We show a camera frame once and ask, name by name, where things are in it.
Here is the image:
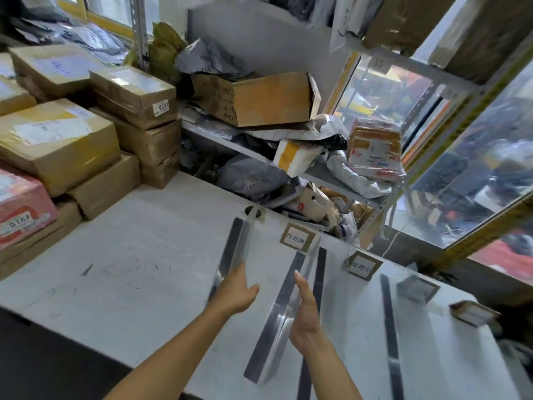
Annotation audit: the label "white woven sack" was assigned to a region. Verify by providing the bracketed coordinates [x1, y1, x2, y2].
[326, 149, 408, 199]

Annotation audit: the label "white flat mailer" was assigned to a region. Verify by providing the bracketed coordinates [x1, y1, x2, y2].
[181, 108, 250, 140]

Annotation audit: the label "white hanging plastic bag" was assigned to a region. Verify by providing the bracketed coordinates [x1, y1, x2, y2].
[310, 0, 388, 53]

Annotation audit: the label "person's right hand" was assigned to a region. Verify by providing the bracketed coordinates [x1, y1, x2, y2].
[288, 269, 324, 356]

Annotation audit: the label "large yellow-taped cardboard box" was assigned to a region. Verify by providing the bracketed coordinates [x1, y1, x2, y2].
[231, 72, 322, 128]

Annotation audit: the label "grey metal shelf rack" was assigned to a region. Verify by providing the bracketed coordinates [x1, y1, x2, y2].
[129, 0, 533, 251]

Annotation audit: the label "pile of grey plastic mailers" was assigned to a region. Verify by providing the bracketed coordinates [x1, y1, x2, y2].
[0, 0, 128, 65]

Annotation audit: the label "small handwritten cardboard box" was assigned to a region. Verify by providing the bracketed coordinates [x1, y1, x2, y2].
[190, 72, 238, 126]

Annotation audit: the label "olive yellow bag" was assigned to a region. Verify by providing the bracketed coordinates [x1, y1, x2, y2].
[124, 22, 188, 86]

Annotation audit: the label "tall narrow cardboard piece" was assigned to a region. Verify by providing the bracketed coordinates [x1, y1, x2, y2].
[358, 203, 386, 251]

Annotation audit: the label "orange white wrapped bundle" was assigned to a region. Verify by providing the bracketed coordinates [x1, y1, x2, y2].
[346, 118, 405, 182]

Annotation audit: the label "crumpled grey plastic bag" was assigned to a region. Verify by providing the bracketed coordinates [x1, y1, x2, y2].
[174, 37, 255, 82]

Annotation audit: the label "person's left hand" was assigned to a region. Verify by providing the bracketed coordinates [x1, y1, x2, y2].
[206, 263, 260, 320]

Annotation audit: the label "black plastic bag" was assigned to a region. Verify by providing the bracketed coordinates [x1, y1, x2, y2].
[323, 133, 349, 151]

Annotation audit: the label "beige storage basket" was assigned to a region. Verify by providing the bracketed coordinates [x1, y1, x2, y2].
[293, 185, 338, 223]

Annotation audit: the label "clear acrylic divider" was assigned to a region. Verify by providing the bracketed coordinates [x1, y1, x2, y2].
[243, 235, 324, 384]
[296, 247, 329, 400]
[207, 206, 265, 304]
[379, 273, 405, 400]

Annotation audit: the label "dark grey plastic mailer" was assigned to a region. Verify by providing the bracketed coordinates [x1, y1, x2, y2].
[216, 153, 300, 201]

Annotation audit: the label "cardboard box on rack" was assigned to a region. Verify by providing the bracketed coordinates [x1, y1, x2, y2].
[429, 0, 533, 84]
[362, 0, 459, 57]

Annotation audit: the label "pile of cardboard parcels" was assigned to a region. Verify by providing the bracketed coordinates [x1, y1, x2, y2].
[0, 43, 182, 282]

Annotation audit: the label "person's left forearm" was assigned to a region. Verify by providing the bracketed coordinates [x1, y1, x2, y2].
[103, 303, 234, 400]

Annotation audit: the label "white tote bag blue trim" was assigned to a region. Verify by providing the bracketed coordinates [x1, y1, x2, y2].
[337, 212, 361, 246]

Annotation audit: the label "brown cardboard sign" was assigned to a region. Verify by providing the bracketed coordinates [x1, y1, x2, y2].
[395, 274, 441, 306]
[279, 222, 317, 253]
[348, 251, 384, 282]
[449, 299, 502, 328]

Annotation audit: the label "black plastic bags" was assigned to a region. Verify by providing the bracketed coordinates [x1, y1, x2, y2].
[258, 0, 317, 21]

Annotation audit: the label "yellow framed window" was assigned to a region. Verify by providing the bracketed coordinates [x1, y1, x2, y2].
[56, 0, 161, 40]

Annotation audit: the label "white foam box yellow tape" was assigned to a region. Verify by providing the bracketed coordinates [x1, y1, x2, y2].
[273, 139, 324, 178]

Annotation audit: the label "person's right forearm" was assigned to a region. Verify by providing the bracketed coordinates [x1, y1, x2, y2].
[296, 337, 364, 400]

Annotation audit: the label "pink printed parcel box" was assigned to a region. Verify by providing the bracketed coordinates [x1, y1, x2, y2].
[0, 160, 59, 251]

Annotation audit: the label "red cloth heap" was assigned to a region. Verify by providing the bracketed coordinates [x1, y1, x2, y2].
[468, 239, 533, 284]

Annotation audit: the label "glass storefront with taped frame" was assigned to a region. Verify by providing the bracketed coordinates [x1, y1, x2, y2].
[324, 49, 533, 284]

